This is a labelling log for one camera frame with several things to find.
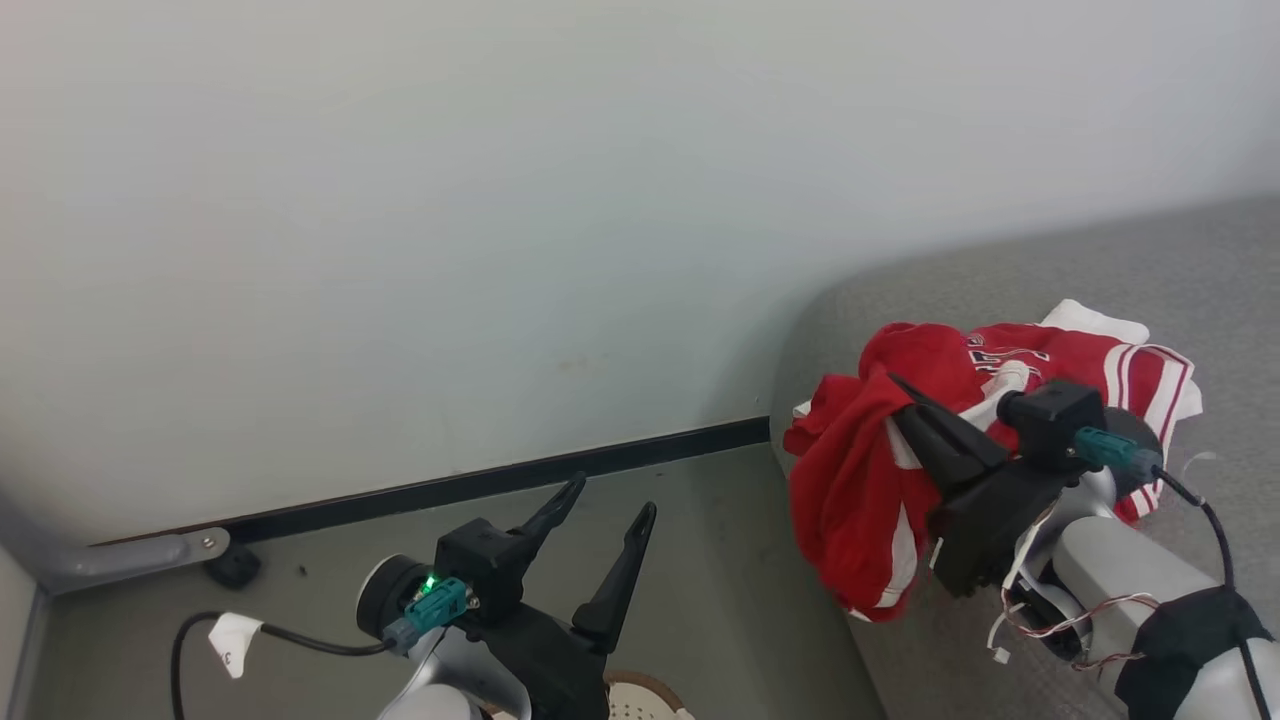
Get black rubber door stop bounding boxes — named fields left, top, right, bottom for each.
left=204, top=545, right=263, bottom=591

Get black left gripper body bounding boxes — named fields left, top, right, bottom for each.
left=468, top=603, right=613, bottom=720

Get white paper cable tag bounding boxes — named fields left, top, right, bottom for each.
left=207, top=612, right=264, bottom=679

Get teal right camera connector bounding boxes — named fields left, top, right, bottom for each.
left=1075, top=425, right=1166, bottom=481

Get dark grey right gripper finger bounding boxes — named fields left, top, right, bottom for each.
left=887, top=374, right=1011, bottom=471
left=890, top=404, right=991, bottom=493

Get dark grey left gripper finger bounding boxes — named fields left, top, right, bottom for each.
left=510, top=472, right=588, bottom=573
left=571, top=502, right=659, bottom=654

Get thin red white wires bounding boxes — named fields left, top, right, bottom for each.
left=985, top=500, right=1161, bottom=673

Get red sports jersey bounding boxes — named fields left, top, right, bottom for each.
left=783, top=322, right=1196, bottom=623

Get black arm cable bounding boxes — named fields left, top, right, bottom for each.
left=1150, top=465, right=1271, bottom=720
left=170, top=610, right=401, bottom=720

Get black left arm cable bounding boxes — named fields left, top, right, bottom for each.
left=170, top=610, right=401, bottom=720

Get teal left camera connector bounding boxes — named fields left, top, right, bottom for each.
left=385, top=577, right=471, bottom=656

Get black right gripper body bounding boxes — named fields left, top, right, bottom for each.
left=928, top=462, right=1076, bottom=601

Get black baseboard strip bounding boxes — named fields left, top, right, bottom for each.
left=90, top=415, right=771, bottom=549

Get grey fabric sofa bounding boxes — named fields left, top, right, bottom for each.
left=768, top=195, right=1280, bottom=720

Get grey metal floor bracket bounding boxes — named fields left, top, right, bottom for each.
left=40, top=527, right=232, bottom=596

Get teal camera connector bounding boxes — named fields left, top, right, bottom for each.
left=385, top=577, right=471, bottom=656
left=1075, top=425, right=1166, bottom=481

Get white basket with wicker rim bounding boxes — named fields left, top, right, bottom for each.
left=600, top=670, right=696, bottom=720

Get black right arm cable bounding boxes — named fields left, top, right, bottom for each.
left=1150, top=465, right=1271, bottom=720

